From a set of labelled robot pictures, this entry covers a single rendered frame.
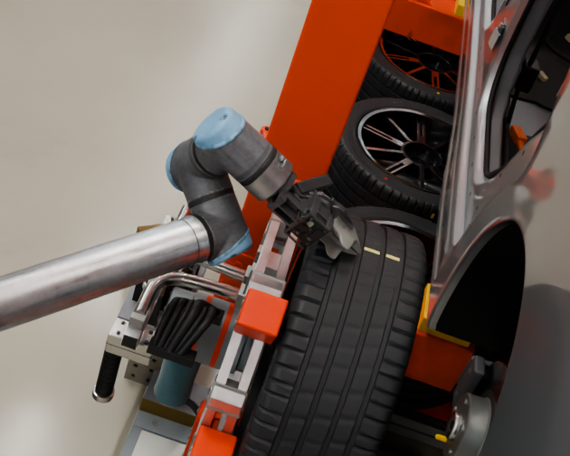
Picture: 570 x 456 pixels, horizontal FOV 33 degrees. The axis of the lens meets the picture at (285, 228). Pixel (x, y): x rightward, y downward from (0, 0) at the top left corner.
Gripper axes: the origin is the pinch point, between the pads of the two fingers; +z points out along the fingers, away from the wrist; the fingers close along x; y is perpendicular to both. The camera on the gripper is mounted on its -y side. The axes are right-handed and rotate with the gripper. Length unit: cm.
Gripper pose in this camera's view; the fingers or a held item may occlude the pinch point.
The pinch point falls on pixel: (354, 246)
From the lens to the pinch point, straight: 184.6
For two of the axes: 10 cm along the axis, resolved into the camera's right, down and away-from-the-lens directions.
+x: 6.9, -4.8, -5.5
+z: 7.0, 6.3, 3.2
